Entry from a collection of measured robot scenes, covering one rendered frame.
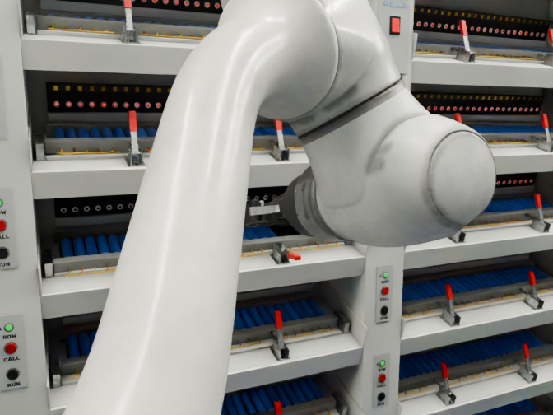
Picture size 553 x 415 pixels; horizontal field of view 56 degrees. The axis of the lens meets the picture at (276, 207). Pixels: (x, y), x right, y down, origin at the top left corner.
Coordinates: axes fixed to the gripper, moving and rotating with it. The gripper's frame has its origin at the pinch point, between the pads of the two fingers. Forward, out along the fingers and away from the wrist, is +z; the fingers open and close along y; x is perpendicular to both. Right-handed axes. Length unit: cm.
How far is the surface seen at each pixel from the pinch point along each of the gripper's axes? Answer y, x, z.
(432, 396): -53, 45, 34
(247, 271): -4.7, 9.0, 20.9
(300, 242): -18.0, 4.8, 24.9
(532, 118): -94, -22, 31
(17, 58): 30.7, -26.3, 12.2
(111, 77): 15.3, -30.2, 31.8
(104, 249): 19.4, 2.4, 28.2
